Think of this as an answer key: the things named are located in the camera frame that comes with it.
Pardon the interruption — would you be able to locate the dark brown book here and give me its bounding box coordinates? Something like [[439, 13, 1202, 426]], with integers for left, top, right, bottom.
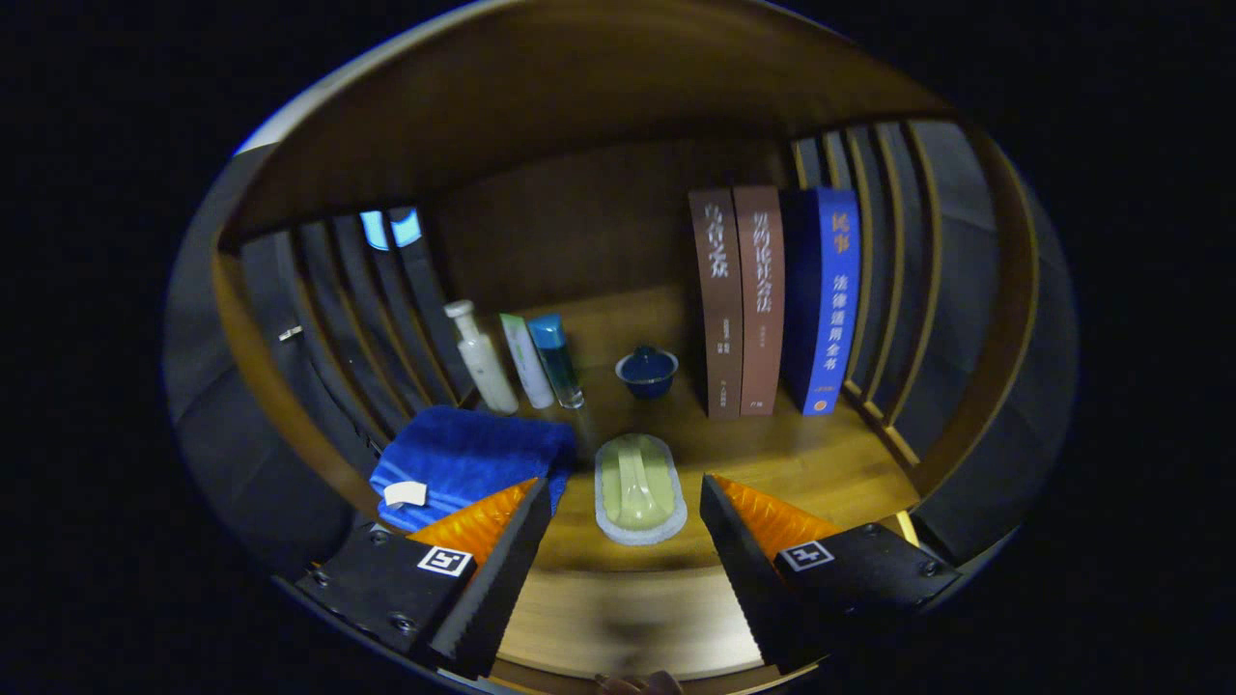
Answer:
[[688, 188, 744, 421]]

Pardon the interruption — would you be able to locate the green soap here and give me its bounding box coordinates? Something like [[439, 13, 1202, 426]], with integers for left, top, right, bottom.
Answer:
[[593, 433, 688, 546]]

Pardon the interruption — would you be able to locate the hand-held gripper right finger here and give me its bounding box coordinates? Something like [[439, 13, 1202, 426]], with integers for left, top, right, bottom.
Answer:
[[699, 473, 965, 672]]

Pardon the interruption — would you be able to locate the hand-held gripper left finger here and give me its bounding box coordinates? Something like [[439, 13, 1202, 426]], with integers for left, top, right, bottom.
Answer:
[[297, 476, 554, 681]]

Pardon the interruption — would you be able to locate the reddish brown book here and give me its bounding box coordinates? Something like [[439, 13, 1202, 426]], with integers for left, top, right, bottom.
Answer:
[[732, 185, 786, 418]]

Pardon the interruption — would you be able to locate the dark blue lidded teacup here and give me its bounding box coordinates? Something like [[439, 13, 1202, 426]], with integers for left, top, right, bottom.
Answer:
[[615, 346, 680, 401]]

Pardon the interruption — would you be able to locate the white and green tube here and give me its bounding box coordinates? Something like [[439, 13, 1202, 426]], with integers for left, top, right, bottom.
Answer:
[[499, 313, 557, 411]]

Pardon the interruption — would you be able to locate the white lotion bottle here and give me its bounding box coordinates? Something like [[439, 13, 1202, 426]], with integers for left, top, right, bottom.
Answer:
[[443, 299, 520, 416]]

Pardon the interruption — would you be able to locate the teal bottle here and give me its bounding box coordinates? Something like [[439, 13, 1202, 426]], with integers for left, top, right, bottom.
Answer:
[[527, 314, 586, 410]]

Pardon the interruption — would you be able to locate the wooden cabinet with slatted shelf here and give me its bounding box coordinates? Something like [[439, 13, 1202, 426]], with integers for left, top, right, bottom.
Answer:
[[208, 0, 1044, 695]]

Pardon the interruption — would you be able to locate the blue book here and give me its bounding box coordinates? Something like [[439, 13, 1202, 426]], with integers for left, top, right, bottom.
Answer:
[[782, 187, 862, 416]]

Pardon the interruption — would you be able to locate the blue folded towel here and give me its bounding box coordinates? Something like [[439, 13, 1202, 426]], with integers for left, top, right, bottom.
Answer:
[[369, 405, 578, 534]]

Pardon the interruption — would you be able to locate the wooden countertop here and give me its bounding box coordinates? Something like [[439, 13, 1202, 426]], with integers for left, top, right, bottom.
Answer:
[[372, 285, 923, 572]]

